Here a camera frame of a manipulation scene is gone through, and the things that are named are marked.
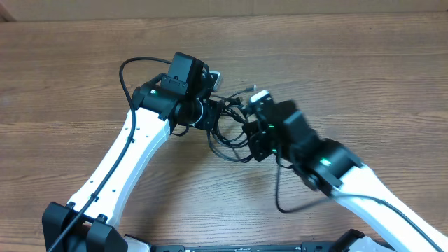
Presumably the black USB cable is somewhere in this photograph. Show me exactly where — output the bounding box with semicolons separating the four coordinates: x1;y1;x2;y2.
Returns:
206;84;258;164

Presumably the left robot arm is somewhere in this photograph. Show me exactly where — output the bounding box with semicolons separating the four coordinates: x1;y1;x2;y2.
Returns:
42;52;222;251

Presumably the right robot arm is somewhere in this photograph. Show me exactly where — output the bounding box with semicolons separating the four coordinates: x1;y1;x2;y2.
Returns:
248;99;447;251

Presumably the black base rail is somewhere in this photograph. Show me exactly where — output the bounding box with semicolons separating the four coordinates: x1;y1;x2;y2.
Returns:
122;229;386;252

